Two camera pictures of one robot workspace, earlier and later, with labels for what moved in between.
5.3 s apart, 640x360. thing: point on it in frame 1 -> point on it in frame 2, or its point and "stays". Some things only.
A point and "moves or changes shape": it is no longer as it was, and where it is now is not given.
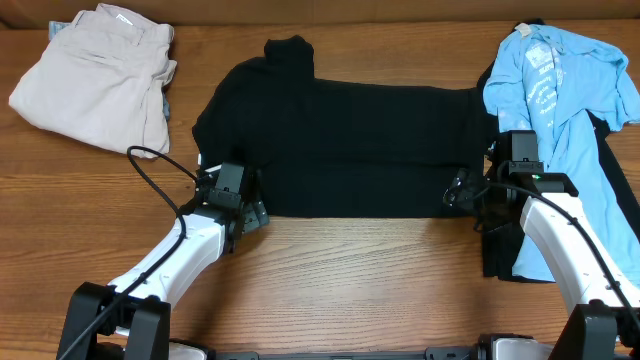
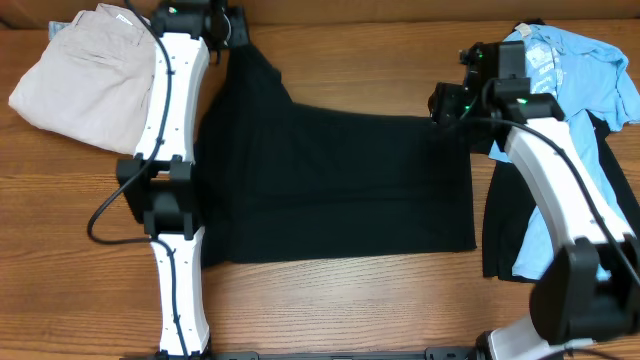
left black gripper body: x=256 y=213 -> x=239 y=32
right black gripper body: x=463 y=188 -> x=450 y=105
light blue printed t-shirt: x=553 y=83 stays
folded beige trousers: x=101 y=80 stays
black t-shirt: x=328 y=148 moves or changes shape
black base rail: x=431 y=354 stays
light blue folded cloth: x=54 y=27 stays
